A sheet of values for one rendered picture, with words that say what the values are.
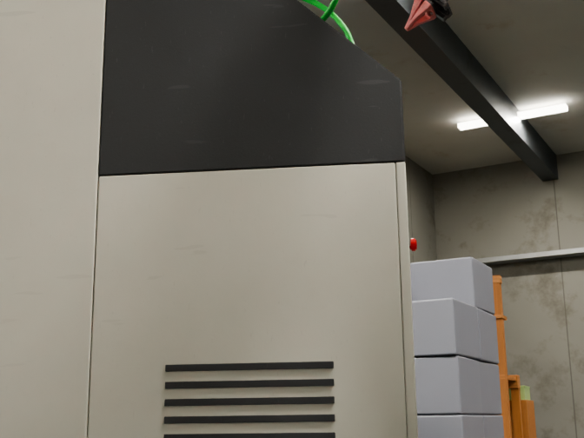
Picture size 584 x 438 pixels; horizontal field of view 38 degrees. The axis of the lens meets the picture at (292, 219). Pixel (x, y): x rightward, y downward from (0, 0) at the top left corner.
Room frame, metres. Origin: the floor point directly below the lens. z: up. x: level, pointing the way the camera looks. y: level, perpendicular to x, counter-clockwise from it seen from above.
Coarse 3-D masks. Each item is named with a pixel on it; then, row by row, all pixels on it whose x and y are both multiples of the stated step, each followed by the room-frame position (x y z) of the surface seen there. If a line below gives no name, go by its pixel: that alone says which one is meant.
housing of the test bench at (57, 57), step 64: (0, 0) 1.56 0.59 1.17; (64, 0) 1.55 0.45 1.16; (0, 64) 1.56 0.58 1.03; (64, 64) 1.55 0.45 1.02; (0, 128) 1.56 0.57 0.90; (64, 128) 1.54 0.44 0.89; (0, 192) 1.56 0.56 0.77; (64, 192) 1.54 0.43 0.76; (0, 256) 1.56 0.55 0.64; (64, 256) 1.54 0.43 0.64; (0, 320) 1.56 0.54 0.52; (64, 320) 1.54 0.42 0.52; (0, 384) 1.56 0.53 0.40; (64, 384) 1.54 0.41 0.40
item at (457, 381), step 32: (416, 288) 3.80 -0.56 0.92; (448, 288) 3.73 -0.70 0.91; (480, 288) 3.76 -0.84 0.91; (416, 320) 3.43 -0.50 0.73; (448, 320) 3.36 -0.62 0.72; (480, 320) 3.69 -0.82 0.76; (416, 352) 3.43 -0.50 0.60; (448, 352) 3.37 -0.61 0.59; (480, 352) 3.68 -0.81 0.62; (416, 384) 3.44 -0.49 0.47; (448, 384) 3.38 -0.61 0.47; (480, 384) 3.65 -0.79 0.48; (448, 416) 3.38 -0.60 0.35; (480, 416) 3.61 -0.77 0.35
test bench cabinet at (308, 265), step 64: (128, 192) 1.53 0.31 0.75; (192, 192) 1.52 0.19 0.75; (256, 192) 1.50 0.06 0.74; (320, 192) 1.49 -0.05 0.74; (384, 192) 1.47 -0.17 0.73; (128, 256) 1.53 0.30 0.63; (192, 256) 1.52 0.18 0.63; (256, 256) 1.50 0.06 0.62; (320, 256) 1.49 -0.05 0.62; (384, 256) 1.47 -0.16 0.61; (128, 320) 1.53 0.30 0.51; (192, 320) 1.51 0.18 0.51; (256, 320) 1.50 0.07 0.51; (320, 320) 1.49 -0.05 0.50; (384, 320) 1.48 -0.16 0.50; (128, 384) 1.53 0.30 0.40; (192, 384) 1.51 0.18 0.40; (256, 384) 1.50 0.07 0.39; (320, 384) 1.49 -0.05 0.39; (384, 384) 1.48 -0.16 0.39
